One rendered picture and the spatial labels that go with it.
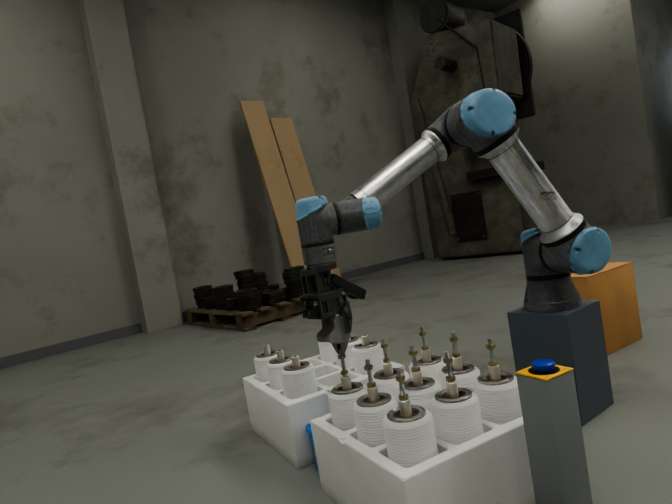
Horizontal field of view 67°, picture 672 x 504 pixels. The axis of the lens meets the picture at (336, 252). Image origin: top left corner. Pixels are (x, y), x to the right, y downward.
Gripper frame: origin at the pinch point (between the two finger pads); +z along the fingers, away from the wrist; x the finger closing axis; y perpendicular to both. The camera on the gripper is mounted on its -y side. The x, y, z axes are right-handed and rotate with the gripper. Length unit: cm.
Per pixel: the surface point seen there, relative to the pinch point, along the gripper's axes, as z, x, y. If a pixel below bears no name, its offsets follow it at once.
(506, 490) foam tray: 28.0, 34.0, -5.8
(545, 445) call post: 15.8, 44.5, -4.1
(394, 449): 14.7, 22.8, 11.4
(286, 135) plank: -120, -303, -239
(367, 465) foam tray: 18.7, 16.2, 12.9
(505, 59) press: -163, -168, -429
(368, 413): 10.6, 13.6, 7.9
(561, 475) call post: 21, 47, -4
